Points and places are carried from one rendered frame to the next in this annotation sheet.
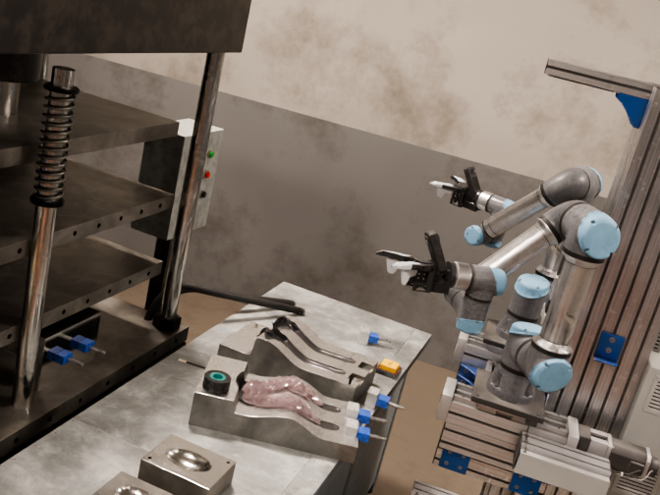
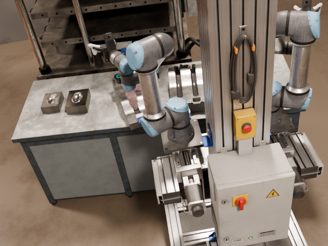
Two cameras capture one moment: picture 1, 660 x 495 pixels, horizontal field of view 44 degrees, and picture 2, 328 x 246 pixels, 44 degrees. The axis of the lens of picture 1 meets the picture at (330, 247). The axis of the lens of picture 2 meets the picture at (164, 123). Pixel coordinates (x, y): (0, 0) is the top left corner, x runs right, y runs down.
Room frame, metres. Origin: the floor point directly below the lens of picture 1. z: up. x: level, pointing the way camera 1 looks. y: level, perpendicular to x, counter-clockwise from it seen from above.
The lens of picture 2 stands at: (1.94, -2.28, 2.58)
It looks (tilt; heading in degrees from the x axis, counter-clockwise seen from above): 41 degrees down; 79
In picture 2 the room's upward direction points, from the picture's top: 10 degrees counter-clockwise
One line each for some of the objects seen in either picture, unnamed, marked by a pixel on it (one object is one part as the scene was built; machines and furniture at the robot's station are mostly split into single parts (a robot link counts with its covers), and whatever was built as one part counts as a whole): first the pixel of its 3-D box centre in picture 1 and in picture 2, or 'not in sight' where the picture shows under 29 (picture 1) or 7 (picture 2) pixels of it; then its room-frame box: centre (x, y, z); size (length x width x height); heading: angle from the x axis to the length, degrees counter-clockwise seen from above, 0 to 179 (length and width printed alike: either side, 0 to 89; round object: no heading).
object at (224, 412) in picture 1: (280, 406); (138, 97); (2.26, 0.03, 0.86); 0.50 x 0.26 x 0.11; 91
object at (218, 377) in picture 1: (216, 381); (119, 77); (2.18, 0.23, 0.93); 0.08 x 0.08 x 0.04
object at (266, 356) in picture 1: (300, 354); (187, 83); (2.62, 0.01, 0.87); 0.50 x 0.26 x 0.14; 74
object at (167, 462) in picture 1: (187, 471); (78, 101); (1.85, 0.22, 0.84); 0.20 x 0.15 x 0.07; 74
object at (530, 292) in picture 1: (529, 295); (271, 94); (2.85, -0.75, 1.20); 0.13 x 0.12 x 0.14; 144
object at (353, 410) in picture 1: (366, 416); not in sight; (2.32, -0.24, 0.86); 0.13 x 0.05 x 0.05; 91
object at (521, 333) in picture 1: (526, 345); (176, 112); (2.35, -0.65, 1.20); 0.13 x 0.12 x 0.14; 15
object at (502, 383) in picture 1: (514, 377); (180, 127); (2.36, -0.65, 1.09); 0.15 x 0.15 x 0.10
